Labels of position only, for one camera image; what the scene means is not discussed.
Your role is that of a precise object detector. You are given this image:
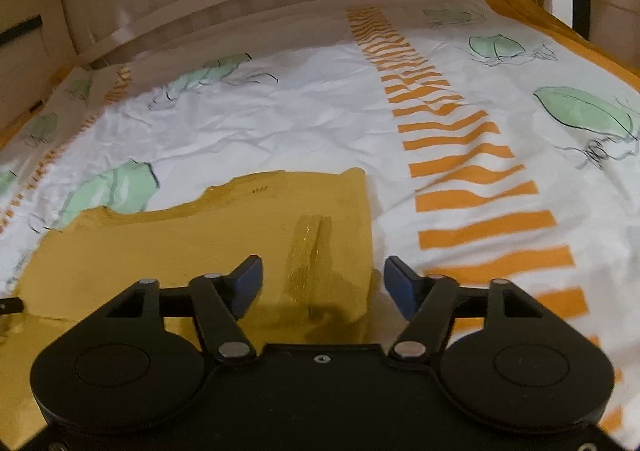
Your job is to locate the mustard yellow small garment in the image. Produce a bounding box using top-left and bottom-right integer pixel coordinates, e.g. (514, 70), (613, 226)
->
(1, 168), (372, 447)

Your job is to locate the white leaf-print bed cover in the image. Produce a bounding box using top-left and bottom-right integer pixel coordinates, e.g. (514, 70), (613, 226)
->
(1, 0), (639, 448)

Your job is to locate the beige drawer cabinet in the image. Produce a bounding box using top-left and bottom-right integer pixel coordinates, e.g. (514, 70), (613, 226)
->
(0, 0), (76, 127)

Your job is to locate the yellow bed sheet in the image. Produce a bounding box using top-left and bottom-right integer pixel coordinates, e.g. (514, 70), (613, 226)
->
(484, 0), (640, 90)

